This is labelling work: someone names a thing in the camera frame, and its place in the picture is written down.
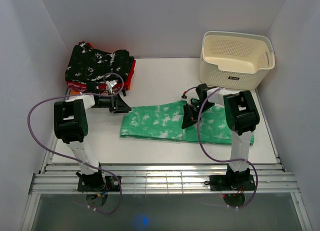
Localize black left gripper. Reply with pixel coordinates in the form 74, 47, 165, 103
91, 90, 132, 114

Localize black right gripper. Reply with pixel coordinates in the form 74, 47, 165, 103
181, 101, 215, 130

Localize green tie-dye trousers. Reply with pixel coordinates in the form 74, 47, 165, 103
119, 100, 255, 146

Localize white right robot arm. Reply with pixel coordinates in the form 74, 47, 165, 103
181, 83, 260, 192

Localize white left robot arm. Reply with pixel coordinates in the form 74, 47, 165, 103
53, 80, 132, 191

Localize orange folded trousers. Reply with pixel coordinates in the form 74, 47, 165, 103
70, 87, 130, 94

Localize red folded trousers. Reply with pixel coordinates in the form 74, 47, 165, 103
66, 42, 137, 91

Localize pink patterned folded trousers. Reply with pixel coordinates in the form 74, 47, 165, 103
66, 81, 100, 92

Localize black white patterned folded trousers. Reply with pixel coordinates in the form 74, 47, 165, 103
64, 41, 135, 85

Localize cream perforated plastic basket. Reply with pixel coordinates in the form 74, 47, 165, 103
199, 31, 275, 90

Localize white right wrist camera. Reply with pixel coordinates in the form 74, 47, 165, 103
181, 91, 188, 100

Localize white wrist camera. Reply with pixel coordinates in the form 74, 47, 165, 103
181, 91, 188, 100
105, 80, 118, 93

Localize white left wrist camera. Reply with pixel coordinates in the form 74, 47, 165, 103
105, 80, 118, 93

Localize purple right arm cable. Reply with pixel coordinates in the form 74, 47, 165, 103
181, 85, 259, 210

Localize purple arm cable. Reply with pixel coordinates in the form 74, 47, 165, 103
181, 85, 259, 210
26, 72, 125, 215

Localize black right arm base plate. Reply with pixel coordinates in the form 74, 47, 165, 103
204, 174, 256, 191

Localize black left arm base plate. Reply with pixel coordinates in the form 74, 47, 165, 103
76, 175, 122, 193

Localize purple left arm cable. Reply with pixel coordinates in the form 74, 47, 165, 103
26, 72, 125, 215

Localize aluminium rail frame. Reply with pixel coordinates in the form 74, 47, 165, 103
21, 90, 312, 231

